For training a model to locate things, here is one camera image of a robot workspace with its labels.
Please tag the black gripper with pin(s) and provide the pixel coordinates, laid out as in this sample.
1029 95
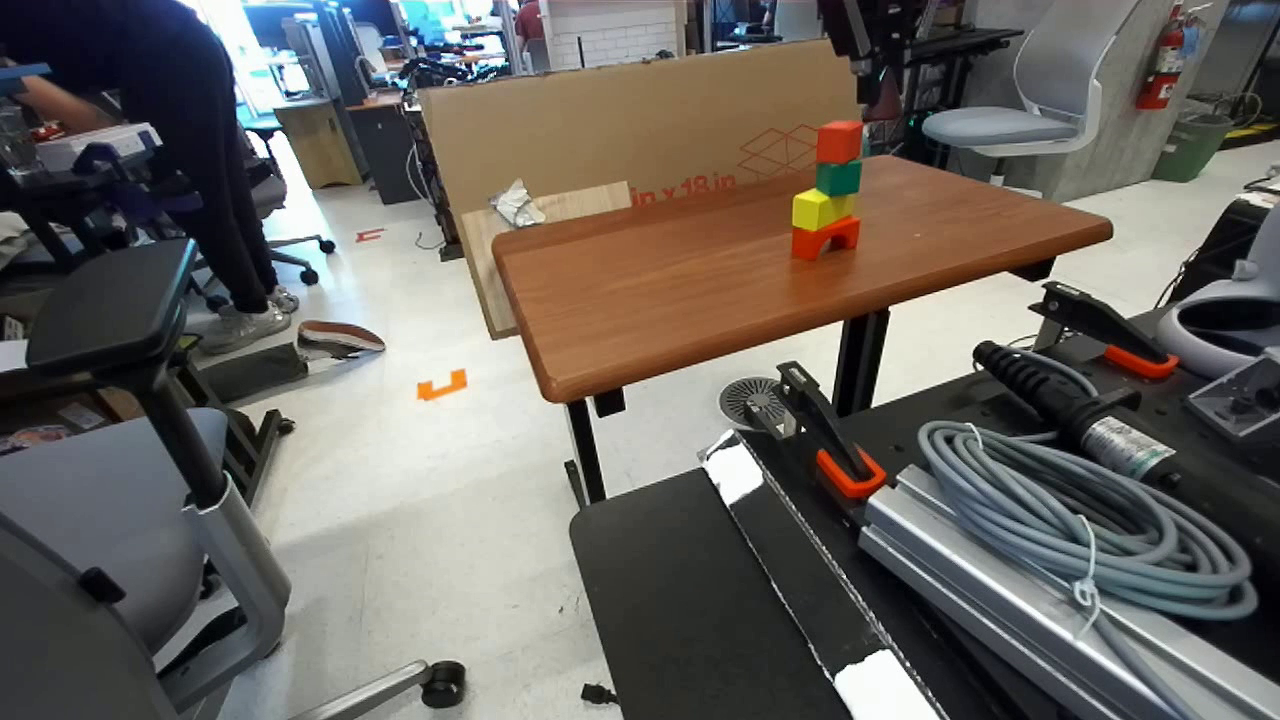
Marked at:
842 25

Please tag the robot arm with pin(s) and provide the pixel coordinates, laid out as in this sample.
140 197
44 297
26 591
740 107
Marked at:
1225 320

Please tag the red cube block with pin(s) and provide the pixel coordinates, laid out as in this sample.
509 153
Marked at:
839 141

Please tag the green cube block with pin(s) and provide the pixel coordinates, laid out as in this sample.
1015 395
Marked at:
838 178

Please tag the yellow block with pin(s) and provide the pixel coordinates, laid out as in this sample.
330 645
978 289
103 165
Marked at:
822 210

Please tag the orange arch block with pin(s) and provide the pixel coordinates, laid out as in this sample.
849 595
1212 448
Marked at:
812 243

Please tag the white office chair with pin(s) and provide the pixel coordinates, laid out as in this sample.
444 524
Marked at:
1050 110

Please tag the large flat cardboard box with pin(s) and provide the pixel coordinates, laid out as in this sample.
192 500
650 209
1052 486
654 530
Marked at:
620 130

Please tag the red fire extinguisher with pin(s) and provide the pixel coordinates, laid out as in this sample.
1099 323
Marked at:
1165 60

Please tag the green bin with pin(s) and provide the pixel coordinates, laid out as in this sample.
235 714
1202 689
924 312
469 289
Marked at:
1190 148

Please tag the round floor drain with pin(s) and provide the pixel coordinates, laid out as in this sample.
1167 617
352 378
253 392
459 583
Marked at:
745 400

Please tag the crumpled white wrapper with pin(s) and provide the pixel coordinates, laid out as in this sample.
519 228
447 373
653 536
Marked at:
518 205

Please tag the wooden board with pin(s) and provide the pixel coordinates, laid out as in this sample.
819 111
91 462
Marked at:
482 270

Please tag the black cabinet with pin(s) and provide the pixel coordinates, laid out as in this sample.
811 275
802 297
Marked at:
385 150

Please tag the orange tape mark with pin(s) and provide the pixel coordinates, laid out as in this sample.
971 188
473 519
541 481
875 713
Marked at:
369 235
441 386

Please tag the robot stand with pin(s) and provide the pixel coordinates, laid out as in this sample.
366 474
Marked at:
720 600

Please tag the wooden cabinet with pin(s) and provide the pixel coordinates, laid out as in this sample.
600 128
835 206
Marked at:
320 145

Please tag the shoe sole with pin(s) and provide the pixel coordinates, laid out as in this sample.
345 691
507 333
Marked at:
340 337

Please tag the black office chair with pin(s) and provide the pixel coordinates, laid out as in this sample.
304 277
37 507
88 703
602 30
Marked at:
275 190

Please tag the black plug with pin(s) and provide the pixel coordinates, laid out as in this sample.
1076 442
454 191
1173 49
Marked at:
598 693

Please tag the person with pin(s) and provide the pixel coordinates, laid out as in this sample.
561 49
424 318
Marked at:
190 110

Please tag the white box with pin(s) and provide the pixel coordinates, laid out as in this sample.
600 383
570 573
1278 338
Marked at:
95 145

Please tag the grey office chair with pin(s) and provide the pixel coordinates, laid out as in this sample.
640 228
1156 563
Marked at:
110 500

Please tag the aluminium rail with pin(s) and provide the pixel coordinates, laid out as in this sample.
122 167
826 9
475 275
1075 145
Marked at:
960 560

